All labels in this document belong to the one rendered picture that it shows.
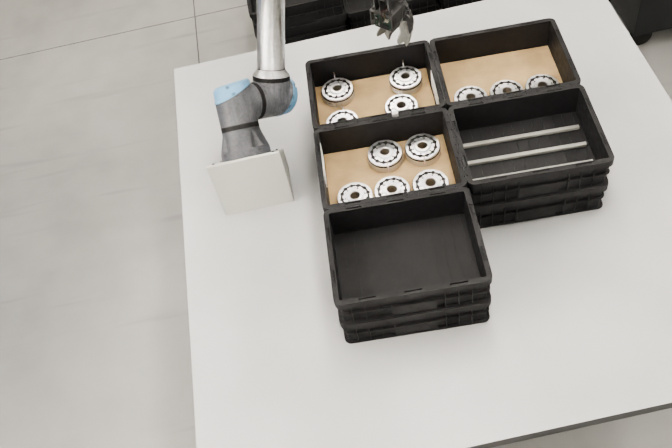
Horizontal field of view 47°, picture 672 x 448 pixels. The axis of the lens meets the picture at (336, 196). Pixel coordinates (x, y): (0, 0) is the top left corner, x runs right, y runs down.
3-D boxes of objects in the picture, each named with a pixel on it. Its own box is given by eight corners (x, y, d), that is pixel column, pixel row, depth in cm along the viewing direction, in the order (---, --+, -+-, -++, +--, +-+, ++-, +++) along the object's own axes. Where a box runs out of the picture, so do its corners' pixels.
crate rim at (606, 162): (468, 190, 209) (468, 185, 207) (447, 112, 227) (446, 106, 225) (615, 166, 207) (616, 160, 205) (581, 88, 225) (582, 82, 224)
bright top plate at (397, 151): (370, 169, 224) (370, 168, 224) (365, 144, 230) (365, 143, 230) (404, 163, 224) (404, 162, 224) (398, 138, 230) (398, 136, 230)
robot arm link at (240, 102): (212, 130, 234) (202, 87, 233) (248, 123, 242) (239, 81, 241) (233, 125, 225) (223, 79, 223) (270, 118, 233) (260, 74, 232)
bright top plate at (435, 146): (407, 162, 224) (407, 161, 224) (403, 136, 230) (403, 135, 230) (441, 158, 223) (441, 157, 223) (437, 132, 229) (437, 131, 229)
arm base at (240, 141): (217, 163, 227) (209, 130, 226) (228, 160, 242) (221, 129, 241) (266, 153, 226) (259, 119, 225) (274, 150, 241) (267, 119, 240)
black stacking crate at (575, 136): (468, 210, 216) (468, 186, 207) (448, 133, 235) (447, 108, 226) (609, 187, 215) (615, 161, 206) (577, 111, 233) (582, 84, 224)
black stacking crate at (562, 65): (448, 132, 235) (447, 107, 226) (430, 66, 253) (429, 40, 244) (577, 110, 233) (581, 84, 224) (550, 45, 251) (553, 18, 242)
